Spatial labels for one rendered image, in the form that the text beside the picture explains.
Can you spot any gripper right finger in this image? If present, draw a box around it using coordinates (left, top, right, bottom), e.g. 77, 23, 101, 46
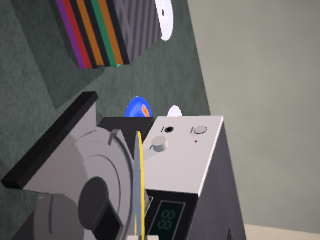
144, 235, 159, 240

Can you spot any yellow-labelled cd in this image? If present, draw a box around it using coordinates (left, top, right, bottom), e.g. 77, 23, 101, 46
132, 131, 144, 240

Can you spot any white cd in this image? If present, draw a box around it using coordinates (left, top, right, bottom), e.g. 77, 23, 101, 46
155, 0, 173, 40
167, 106, 182, 116

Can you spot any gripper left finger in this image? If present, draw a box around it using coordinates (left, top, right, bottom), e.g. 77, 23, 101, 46
127, 235, 142, 240

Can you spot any blue cd with orange label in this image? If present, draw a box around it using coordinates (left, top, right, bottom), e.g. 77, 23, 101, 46
125, 97, 152, 117

